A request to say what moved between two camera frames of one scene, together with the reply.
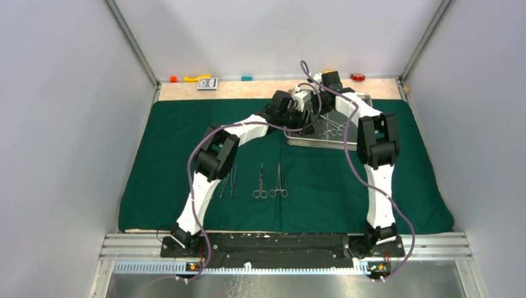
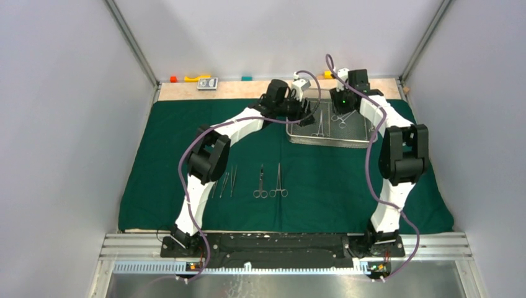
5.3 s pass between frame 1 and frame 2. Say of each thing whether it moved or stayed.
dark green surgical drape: stayed
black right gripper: moved
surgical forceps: moved
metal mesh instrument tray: stayed
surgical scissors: stayed
